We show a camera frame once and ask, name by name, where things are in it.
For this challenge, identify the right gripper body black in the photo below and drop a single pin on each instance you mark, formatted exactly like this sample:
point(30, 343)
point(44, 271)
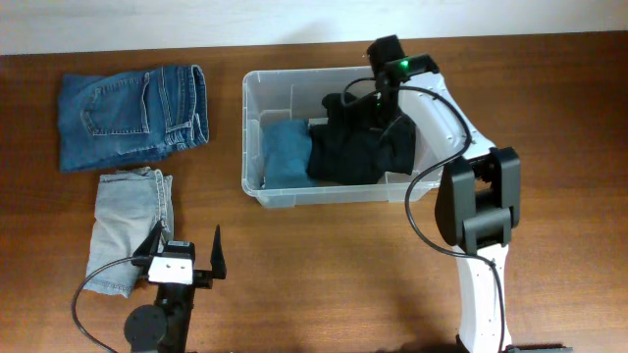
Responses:
point(384, 117)

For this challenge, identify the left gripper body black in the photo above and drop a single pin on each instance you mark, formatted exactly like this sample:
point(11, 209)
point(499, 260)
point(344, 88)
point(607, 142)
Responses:
point(201, 279)

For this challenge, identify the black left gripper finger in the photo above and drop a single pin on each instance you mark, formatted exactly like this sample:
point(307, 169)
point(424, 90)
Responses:
point(217, 261)
point(149, 246)

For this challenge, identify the light grey jeans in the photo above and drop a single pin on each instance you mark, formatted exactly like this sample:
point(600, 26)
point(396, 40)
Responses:
point(128, 205)

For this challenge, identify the black garment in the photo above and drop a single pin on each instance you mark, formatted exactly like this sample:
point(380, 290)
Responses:
point(396, 153)

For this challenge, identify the dark navy garment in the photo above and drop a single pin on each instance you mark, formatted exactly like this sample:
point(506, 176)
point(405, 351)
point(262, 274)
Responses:
point(344, 156)

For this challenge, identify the blue denim garment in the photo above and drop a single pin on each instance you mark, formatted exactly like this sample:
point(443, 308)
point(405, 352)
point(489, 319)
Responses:
point(287, 146)

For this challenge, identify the clear plastic storage container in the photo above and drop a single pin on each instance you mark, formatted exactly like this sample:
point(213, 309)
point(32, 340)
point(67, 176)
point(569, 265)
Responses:
point(273, 96)

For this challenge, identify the dark blue jeans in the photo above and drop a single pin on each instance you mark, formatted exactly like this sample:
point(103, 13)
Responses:
point(131, 118)

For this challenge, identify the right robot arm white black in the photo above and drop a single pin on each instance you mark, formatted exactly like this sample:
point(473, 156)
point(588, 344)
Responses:
point(477, 207)

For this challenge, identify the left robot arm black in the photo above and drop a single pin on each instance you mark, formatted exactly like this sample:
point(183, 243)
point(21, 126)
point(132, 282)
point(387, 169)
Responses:
point(163, 325)

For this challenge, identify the white label in container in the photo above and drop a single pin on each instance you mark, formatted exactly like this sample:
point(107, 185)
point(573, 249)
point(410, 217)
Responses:
point(317, 122)

